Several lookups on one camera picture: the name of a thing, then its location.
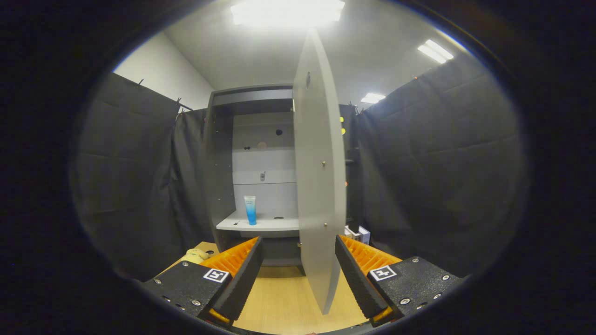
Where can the large ceiling light panel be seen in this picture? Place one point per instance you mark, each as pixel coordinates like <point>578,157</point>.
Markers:
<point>286,13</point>

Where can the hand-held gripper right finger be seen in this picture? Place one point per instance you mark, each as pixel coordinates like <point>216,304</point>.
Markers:
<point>359,284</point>

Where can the white and blue tube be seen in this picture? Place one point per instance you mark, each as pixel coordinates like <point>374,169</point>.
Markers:
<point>250,211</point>

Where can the light grey cabinet door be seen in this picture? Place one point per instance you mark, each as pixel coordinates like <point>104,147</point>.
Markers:
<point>319,186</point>

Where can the small ceiling light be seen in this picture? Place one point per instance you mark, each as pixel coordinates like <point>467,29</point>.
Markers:
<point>372,98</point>

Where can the black backdrop cloth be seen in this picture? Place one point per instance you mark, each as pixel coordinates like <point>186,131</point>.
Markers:
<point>442,186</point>

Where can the yellow plush toy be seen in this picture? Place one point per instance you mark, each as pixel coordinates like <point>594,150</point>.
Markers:
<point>195,256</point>

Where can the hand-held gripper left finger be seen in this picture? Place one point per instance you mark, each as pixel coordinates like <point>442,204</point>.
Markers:
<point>244,284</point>

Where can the white cabinet shelf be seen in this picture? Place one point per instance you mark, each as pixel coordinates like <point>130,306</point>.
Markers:
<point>260,224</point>

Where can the double strip ceiling light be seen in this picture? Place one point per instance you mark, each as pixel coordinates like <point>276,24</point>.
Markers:
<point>435,51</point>

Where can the grey cabinet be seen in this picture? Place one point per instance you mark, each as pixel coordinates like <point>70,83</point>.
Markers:
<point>219,163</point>

